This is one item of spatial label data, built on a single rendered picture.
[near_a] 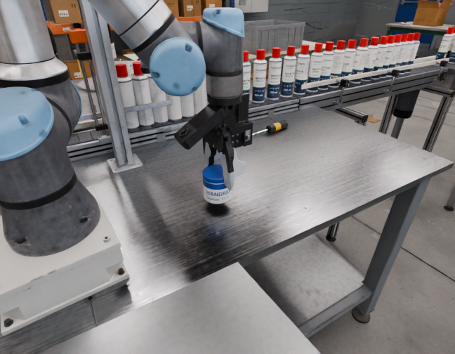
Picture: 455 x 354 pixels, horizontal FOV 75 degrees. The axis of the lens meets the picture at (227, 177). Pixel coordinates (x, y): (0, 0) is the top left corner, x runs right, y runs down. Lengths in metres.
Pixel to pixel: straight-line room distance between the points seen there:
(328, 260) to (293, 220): 0.81
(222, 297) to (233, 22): 0.48
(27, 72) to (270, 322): 0.56
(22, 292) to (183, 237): 0.29
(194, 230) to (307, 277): 0.82
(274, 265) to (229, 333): 0.93
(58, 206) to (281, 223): 0.45
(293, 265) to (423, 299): 0.70
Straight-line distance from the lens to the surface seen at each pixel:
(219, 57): 0.58
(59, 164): 0.52
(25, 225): 0.56
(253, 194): 0.77
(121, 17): 0.43
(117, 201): 0.80
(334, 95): 1.51
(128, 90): 1.02
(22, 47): 0.59
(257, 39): 2.72
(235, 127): 0.63
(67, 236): 0.56
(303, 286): 1.37
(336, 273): 1.46
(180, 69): 0.42
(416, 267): 1.97
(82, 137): 1.06
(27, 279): 0.56
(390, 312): 1.71
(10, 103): 0.52
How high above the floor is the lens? 1.28
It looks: 32 degrees down
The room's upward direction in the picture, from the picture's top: straight up
